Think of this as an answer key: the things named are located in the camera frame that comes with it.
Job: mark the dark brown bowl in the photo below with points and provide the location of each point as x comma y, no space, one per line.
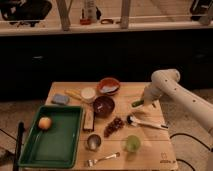
103,106

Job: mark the white round container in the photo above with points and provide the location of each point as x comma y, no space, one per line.
88,94

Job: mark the black pole left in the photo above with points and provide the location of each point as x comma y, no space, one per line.
18,147

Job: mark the blue sponge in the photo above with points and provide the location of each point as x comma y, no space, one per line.
60,99

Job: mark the wooden block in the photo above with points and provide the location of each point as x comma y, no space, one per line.
88,124

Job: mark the metal cup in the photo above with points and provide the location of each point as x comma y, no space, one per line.
94,142

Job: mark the orange peach fruit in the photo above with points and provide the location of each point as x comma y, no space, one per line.
45,123

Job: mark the bunch of dark grapes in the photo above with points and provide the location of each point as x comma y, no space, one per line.
113,126

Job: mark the orange bowl with cloth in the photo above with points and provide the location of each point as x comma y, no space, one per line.
108,86

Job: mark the green plastic cup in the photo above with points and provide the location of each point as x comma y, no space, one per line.
132,144

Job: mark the white bottle on shelf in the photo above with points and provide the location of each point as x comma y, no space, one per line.
90,10

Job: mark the black bag on shelf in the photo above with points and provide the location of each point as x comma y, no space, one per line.
29,12

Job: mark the green pepper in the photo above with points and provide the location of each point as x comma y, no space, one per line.
137,103

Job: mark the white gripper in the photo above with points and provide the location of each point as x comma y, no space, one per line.
148,99

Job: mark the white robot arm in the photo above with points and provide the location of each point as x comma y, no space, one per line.
167,82

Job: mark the yellow corn cob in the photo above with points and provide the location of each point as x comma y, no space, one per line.
73,94

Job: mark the green plastic tray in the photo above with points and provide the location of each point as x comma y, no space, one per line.
55,148

